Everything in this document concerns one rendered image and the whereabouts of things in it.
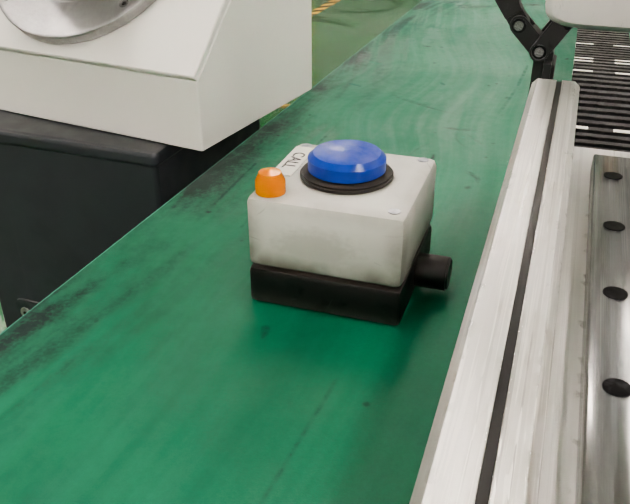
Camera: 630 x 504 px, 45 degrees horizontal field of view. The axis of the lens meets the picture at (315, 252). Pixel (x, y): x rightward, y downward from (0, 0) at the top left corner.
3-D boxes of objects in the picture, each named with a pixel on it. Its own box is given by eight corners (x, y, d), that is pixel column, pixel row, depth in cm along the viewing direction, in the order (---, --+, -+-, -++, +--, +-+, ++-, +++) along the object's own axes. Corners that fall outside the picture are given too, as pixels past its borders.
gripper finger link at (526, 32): (563, 11, 50) (548, 109, 53) (514, 8, 50) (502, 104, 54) (561, 21, 47) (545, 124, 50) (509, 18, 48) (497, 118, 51)
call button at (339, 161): (321, 167, 41) (321, 132, 40) (393, 176, 40) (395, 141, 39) (296, 197, 38) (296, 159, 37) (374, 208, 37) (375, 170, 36)
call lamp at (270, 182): (262, 183, 38) (261, 161, 37) (290, 187, 37) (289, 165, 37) (250, 195, 37) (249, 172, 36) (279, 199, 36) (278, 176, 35)
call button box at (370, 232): (300, 233, 46) (299, 135, 43) (459, 258, 43) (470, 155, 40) (249, 301, 39) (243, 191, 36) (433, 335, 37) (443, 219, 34)
